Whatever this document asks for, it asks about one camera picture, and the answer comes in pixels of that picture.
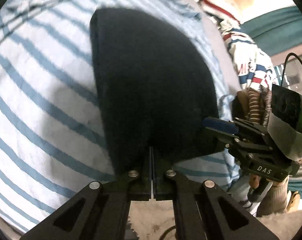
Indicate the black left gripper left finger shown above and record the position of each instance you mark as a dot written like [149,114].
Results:
[98,211]

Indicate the blue white striped blanket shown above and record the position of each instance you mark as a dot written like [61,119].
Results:
[51,137]

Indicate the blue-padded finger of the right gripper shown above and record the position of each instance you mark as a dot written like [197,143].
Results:
[215,126]

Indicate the gripper-mounted camera box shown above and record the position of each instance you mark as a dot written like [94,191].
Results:
[285,121]

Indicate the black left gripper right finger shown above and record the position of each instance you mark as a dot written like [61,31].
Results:
[202,210]

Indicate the dark navy knit garment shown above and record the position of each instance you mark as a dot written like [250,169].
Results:
[154,89]

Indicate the teal curtain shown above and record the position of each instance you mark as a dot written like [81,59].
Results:
[276,31]

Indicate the red white blue patterned duvet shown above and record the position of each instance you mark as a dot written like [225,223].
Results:
[252,65]

